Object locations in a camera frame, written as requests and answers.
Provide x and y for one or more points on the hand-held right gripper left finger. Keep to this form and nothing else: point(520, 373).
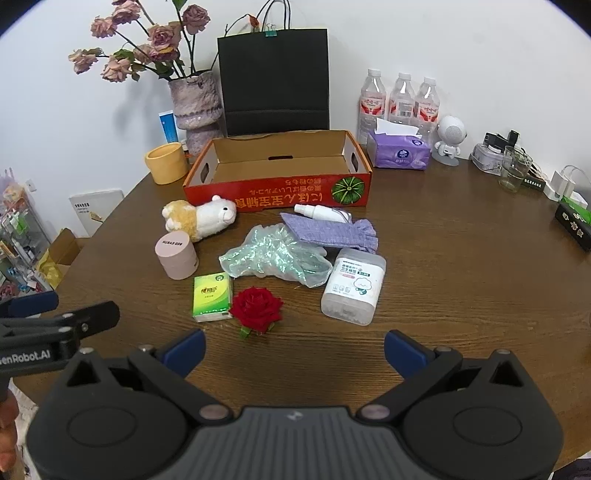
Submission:
point(184, 353)

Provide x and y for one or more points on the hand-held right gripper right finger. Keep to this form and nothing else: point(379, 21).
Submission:
point(404, 353)

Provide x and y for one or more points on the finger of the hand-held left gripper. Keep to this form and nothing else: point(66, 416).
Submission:
point(32, 303)
point(90, 318)

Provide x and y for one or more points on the green tissue packet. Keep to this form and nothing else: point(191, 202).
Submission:
point(212, 297)

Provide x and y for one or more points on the red rose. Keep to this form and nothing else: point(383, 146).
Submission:
point(256, 309)

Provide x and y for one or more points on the white wet wipes pack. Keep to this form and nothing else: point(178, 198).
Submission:
point(353, 286)

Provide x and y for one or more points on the pink round box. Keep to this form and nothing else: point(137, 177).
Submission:
point(175, 256)

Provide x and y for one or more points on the green bubble wrap bag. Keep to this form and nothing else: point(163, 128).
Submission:
point(272, 258)

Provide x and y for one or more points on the white and tan plush toy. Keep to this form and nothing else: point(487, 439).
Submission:
point(207, 217)

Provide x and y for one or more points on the purple knitted cloth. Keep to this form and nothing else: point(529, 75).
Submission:
point(332, 233)

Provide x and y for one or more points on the red cardboard box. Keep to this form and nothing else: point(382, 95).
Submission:
point(277, 189)

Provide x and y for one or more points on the clear case with black items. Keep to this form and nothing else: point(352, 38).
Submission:
point(487, 154)

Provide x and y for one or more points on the person's left hand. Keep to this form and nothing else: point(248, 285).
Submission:
point(5, 420)

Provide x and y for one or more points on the brown cardboard carton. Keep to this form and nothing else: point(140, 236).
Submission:
point(60, 258)

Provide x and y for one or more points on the shelf with small goods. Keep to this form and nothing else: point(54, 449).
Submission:
point(18, 235)

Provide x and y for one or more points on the white board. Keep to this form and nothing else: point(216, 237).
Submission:
point(94, 210)

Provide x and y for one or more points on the yellow mug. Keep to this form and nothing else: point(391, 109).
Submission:
point(164, 164)

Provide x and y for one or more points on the purple tissue pack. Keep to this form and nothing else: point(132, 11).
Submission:
point(399, 150)

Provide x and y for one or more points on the blue and white tube box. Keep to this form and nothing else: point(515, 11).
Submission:
point(168, 127)

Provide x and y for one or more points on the clear drinking glass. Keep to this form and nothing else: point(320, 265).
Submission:
point(513, 170)

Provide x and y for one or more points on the dark box with green top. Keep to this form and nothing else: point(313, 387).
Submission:
point(575, 221)

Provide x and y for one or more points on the white robot figure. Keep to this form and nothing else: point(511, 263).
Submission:
point(450, 136)

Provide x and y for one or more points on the white charger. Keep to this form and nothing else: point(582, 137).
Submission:
point(561, 182)

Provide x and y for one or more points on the mottled purple ceramic vase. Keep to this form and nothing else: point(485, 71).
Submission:
point(196, 106)

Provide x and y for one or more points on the clear water bottle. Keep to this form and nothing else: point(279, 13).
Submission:
point(372, 104)
point(400, 104)
point(427, 106)

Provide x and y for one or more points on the dried pink rose bouquet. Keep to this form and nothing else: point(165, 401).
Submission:
point(161, 41)

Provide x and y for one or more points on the black paper bag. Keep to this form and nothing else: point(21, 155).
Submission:
point(272, 78)

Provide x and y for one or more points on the green binder clip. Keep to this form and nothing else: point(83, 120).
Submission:
point(268, 32)

